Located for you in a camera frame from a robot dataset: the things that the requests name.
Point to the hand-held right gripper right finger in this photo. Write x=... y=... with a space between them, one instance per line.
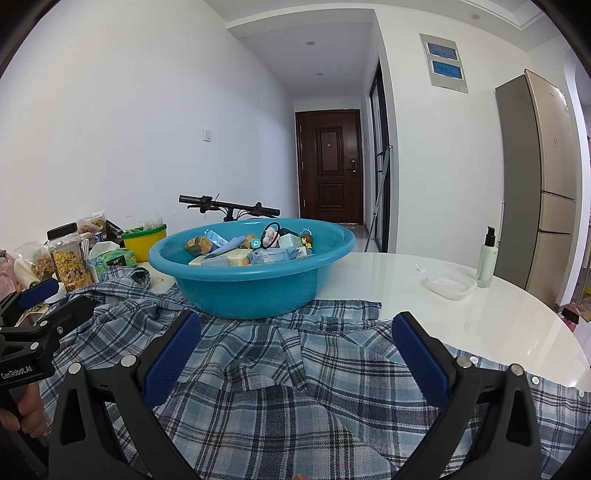
x=425 y=360

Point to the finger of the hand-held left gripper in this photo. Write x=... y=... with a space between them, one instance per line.
x=39 y=291
x=69 y=316

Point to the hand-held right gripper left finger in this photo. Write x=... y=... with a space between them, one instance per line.
x=171 y=355

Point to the blue plastic basin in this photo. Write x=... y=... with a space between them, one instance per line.
x=258 y=290

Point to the pale blue hand cream tube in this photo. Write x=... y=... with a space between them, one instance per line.
x=231 y=245

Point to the clear plastic container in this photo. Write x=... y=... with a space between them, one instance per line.
x=450 y=285

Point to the yellow container green lid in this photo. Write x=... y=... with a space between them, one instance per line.
x=143 y=244

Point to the person's left hand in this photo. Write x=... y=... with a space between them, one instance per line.
x=30 y=413

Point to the white round lid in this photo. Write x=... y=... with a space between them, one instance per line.
x=57 y=293

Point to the clear bag of nuts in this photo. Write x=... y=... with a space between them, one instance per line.
x=39 y=263

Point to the pink packet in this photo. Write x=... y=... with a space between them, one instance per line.
x=7 y=274

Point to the green tissue pack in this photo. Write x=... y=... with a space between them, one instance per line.
x=113 y=261

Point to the black snack packet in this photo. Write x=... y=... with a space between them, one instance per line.
x=114 y=230

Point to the flat white box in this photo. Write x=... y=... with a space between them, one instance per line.
x=207 y=262

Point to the brown gold box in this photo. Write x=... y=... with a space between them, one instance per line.
x=198 y=247
x=249 y=241

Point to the pale green pump bottle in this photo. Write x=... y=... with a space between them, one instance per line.
x=487 y=263

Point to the cream yellow box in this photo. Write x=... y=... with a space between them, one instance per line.
x=238 y=258

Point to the blue plaid shirt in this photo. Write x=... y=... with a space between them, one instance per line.
x=286 y=383

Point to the light blue wipes packet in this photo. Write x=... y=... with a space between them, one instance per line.
x=277 y=256

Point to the black bicycle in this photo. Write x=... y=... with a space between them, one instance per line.
x=221 y=204

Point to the small white box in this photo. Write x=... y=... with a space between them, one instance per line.
x=288 y=241

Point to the leaning metal pole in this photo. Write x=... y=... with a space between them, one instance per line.
x=379 y=194

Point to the dark brown door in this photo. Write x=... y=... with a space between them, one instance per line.
x=328 y=170

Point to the beige refrigerator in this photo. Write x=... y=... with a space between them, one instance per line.
x=545 y=184

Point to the black framed glass door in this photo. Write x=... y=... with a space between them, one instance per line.
x=376 y=138

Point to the grey wall panel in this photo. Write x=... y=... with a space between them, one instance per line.
x=443 y=62

